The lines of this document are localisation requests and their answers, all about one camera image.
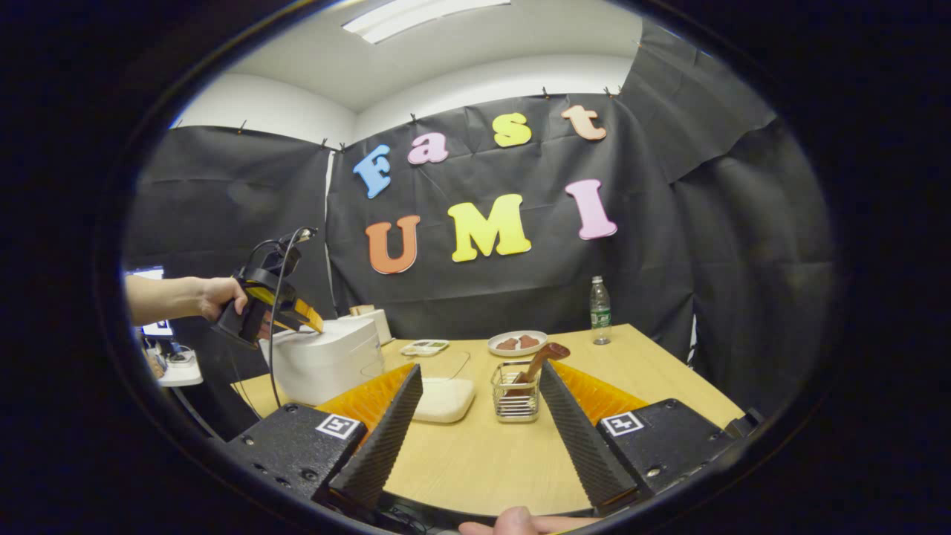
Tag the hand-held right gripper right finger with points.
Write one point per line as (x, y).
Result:
(579, 438)

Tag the clear plastic water bottle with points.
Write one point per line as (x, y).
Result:
(600, 316)

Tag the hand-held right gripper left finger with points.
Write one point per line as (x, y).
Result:
(383, 438)

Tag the small clear container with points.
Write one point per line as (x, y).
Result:
(180, 358)

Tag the white rice cooker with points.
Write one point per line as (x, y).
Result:
(327, 364)

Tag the brown meat piece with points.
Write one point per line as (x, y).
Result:
(529, 342)
(507, 344)

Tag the white round plate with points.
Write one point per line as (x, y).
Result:
(516, 352)

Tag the brown wooden spoon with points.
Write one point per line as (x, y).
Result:
(546, 353)

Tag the white divided bean dish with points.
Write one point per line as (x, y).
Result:
(423, 348)

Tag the brown toast slice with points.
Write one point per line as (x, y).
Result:
(362, 310)

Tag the black backdrop cloth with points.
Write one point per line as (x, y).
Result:
(483, 297)

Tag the white toaster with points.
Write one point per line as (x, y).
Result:
(375, 323)

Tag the white side table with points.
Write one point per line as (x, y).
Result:
(182, 375)

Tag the clear plastic rice container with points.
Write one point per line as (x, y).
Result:
(446, 368)

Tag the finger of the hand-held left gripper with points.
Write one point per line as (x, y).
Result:
(293, 308)

